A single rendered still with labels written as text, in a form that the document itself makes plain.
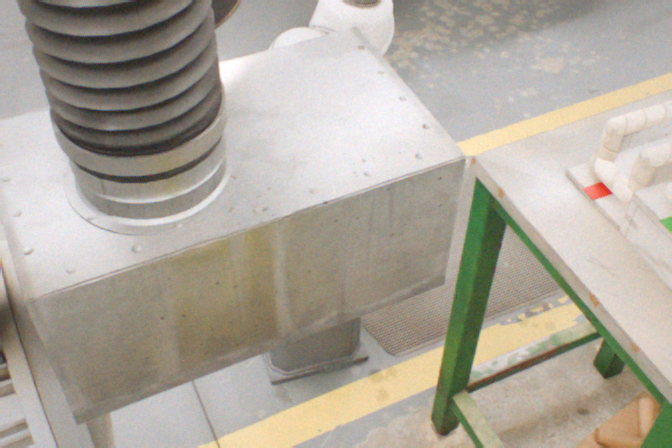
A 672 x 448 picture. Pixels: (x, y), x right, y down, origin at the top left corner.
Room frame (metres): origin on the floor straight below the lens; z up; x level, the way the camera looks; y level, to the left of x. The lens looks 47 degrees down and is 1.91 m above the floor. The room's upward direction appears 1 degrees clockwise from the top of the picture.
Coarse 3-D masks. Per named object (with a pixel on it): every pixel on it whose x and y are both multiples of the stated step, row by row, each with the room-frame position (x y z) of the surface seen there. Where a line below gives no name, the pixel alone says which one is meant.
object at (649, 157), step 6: (666, 144) 0.98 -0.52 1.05; (642, 150) 0.97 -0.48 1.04; (648, 150) 0.96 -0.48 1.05; (654, 150) 0.96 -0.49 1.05; (660, 150) 0.96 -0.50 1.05; (666, 150) 0.96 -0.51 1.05; (642, 156) 0.95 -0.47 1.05; (648, 156) 0.95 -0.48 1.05; (654, 156) 0.95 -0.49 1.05; (660, 156) 0.95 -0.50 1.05; (666, 156) 0.96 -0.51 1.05; (642, 162) 0.95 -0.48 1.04; (648, 162) 0.94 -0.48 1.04; (654, 162) 0.94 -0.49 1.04; (660, 162) 0.95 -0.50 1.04; (666, 162) 0.95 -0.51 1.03
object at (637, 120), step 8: (664, 104) 1.07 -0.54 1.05; (632, 112) 1.05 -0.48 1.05; (640, 112) 1.05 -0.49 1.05; (648, 112) 1.05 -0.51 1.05; (656, 112) 1.05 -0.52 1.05; (664, 112) 1.06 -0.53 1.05; (616, 120) 1.03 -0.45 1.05; (624, 120) 1.03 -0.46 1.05; (632, 120) 1.03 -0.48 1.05; (640, 120) 1.04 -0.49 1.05; (648, 120) 1.04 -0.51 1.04; (656, 120) 1.05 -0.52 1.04; (664, 120) 1.05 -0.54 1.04; (608, 128) 1.03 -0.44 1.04; (616, 128) 1.02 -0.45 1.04; (624, 128) 1.02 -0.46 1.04; (632, 128) 1.03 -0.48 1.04; (640, 128) 1.03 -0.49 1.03
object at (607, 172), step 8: (592, 160) 1.02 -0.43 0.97; (600, 160) 1.02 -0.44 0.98; (592, 168) 1.02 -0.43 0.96; (600, 168) 1.00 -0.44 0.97; (608, 168) 1.00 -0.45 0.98; (616, 168) 1.00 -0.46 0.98; (600, 176) 1.00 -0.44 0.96; (608, 176) 0.99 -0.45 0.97; (616, 176) 0.98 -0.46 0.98; (624, 176) 0.98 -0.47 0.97; (608, 184) 0.98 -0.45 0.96; (616, 184) 0.97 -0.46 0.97; (624, 184) 0.96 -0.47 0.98; (616, 192) 0.96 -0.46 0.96; (624, 192) 0.95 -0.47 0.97; (624, 200) 0.94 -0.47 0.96
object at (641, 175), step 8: (632, 168) 0.96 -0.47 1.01; (640, 168) 0.95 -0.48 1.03; (648, 168) 0.94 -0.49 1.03; (632, 176) 0.95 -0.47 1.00; (640, 176) 0.94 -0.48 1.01; (648, 176) 0.94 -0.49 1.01; (632, 184) 0.95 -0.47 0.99; (640, 184) 0.94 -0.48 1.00; (648, 184) 0.95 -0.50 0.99; (632, 192) 0.95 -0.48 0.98
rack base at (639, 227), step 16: (640, 192) 0.90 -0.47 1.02; (656, 192) 0.90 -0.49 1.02; (640, 208) 0.88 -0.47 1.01; (656, 208) 0.87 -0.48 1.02; (624, 224) 0.90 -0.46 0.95; (640, 224) 0.87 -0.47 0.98; (656, 224) 0.85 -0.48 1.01; (640, 240) 0.86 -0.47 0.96; (656, 240) 0.84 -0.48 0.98; (640, 256) 0.85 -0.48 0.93; (656, 256) 0.83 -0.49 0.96; (656, 272) 0.82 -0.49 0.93
